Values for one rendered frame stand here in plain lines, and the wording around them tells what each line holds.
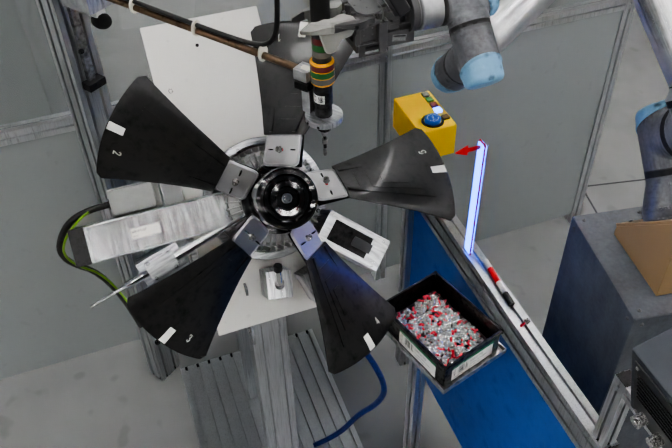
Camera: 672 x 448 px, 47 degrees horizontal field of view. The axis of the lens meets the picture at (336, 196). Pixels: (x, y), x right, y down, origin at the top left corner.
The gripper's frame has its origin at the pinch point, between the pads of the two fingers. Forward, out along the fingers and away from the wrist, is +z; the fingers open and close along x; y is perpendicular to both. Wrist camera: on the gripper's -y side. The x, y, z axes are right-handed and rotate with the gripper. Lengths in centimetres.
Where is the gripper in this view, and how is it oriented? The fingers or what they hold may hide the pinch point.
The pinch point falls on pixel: (303, 20)
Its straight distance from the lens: 130.2
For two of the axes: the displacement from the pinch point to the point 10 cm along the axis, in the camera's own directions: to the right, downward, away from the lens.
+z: -9.4, 2.4, -2.5
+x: -3.5, -6.2, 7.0
